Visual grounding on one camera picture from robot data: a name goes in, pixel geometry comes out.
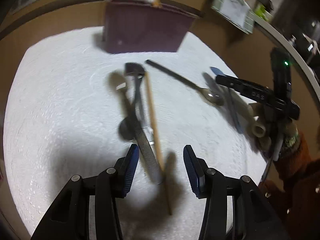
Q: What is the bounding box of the dark metal spoon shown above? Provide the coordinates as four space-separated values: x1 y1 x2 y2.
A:
145 59 225 106

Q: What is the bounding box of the green white dish towel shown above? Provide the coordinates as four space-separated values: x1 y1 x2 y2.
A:
211 0 255 34

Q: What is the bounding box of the black ladle spoon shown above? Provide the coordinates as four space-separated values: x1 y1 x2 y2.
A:
108 71 135 141

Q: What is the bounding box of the wooden chopstick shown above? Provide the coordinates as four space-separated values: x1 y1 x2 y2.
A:
145 72 172 216

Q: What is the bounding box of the purple plastic utensil bin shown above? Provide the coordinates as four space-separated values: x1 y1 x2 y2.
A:
103 0 197 54

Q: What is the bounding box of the white paper towel mat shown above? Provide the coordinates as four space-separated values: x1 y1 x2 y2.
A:
3 27 265 239

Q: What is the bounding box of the blue spoon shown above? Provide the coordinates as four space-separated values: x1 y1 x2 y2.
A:
202 73 244 134

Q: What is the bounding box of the black handled metal utensil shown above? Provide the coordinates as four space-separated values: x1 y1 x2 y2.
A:
125 62 163 185

